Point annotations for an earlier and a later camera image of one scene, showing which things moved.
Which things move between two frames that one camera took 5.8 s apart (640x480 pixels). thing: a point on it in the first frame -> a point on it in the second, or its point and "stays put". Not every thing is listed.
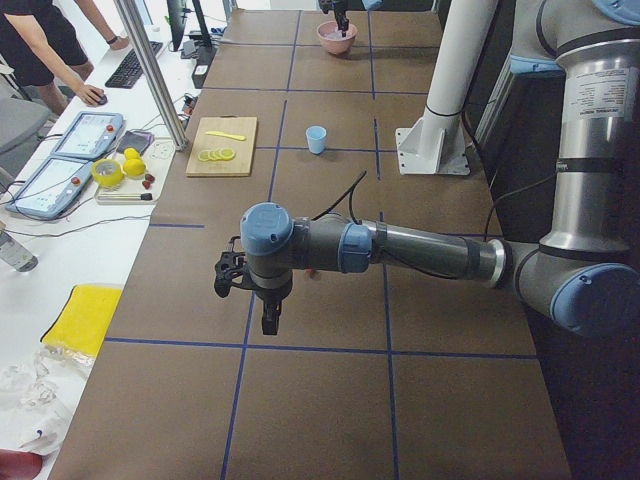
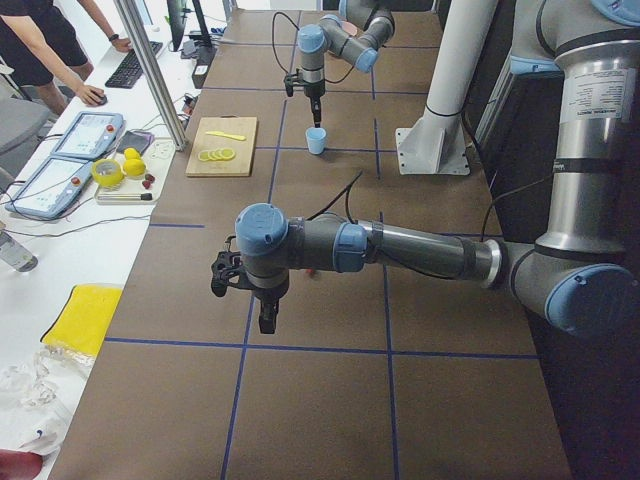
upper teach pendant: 89,135 stays put
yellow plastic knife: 224,134 stays put
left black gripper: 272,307 stays put
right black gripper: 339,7 -> 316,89
